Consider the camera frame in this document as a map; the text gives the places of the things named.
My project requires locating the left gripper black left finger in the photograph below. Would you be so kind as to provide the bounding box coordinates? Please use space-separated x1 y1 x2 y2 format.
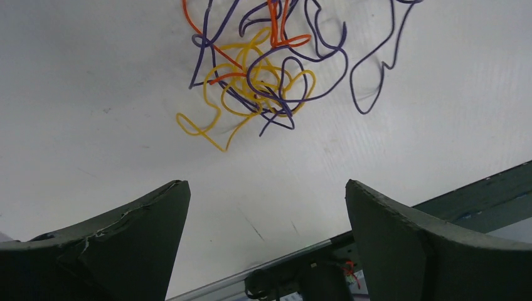
1 180 191 300

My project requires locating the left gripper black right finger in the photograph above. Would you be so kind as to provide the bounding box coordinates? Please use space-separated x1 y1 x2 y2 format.
346 180 531 300

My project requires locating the coloured wire bundle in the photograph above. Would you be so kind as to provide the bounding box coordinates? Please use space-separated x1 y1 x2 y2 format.
175 0 425 153

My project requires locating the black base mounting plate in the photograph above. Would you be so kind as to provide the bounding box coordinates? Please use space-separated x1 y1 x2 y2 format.
244 162 531 300

